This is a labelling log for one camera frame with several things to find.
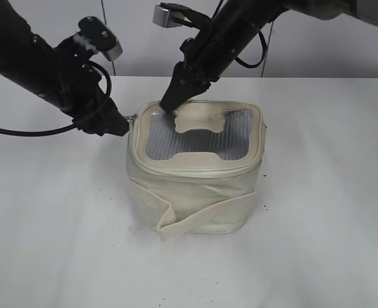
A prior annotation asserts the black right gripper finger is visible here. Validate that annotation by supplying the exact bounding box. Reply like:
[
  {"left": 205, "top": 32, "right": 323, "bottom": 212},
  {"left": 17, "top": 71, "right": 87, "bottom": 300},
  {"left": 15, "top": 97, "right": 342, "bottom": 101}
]
[{"left": 160, "top": 62, "right": 211, "bottom": 113}]

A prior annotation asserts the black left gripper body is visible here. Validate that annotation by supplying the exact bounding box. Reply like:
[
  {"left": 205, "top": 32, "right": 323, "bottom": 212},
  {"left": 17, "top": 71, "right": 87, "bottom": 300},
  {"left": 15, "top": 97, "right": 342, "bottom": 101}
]
[{"left": 40, "top": 41, "right": 111, "bottom": 128}]

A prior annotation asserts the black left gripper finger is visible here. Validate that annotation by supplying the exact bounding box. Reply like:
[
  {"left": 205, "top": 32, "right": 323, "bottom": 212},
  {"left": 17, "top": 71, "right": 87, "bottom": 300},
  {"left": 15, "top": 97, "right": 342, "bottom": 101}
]
[{"left": 79, "top": 99, "right": 129, "bottom": 137}]

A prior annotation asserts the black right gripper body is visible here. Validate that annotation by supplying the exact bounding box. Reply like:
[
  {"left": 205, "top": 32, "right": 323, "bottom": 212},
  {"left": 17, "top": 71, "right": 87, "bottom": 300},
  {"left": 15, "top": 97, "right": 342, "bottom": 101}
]
[{"left": 178, "top": 9, "right": 259, "bottom": 87}]

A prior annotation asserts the cream canvas zipper bag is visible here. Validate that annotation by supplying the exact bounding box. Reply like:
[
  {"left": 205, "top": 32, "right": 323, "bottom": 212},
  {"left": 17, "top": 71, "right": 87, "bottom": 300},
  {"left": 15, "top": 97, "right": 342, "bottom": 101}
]
[{"left": 127, "top": 101, "right": 266, "bottom": 241}]

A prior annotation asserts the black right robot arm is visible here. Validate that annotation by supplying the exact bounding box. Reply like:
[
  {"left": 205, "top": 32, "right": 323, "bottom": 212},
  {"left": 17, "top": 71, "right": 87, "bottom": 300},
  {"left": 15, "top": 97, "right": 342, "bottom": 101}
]
[{"left": 153, "top": 1, "right": 378, "bottom": 112}]

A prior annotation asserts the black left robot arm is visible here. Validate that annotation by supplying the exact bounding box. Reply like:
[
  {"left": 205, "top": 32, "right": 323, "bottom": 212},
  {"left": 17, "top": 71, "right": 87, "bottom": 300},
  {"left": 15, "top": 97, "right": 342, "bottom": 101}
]
[{"left": 0, "top": 1, "right": 129, "bottom": 137}]

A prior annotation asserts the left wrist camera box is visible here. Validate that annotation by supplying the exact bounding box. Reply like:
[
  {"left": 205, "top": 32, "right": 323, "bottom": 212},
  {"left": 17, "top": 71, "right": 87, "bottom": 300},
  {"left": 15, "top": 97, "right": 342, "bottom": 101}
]
[{"left": 78, "top": 16, "right": 123, "bottom": 62}]

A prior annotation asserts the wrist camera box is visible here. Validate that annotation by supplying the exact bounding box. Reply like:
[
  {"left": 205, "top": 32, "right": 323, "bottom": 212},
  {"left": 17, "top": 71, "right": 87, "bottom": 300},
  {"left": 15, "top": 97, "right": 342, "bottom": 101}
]
[
  {"left": 78, "top": 16, "right": 123, "bottom": 62},
  {"left": 152, "top": 4, "right": 178, "bottom": 28}
]

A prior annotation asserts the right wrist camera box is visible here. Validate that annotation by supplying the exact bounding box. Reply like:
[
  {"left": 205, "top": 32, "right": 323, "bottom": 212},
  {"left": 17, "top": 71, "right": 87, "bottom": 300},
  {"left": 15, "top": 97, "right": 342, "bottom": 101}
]
[{"left": 152, "top": 4, "right": 178, "bottom": 28}]

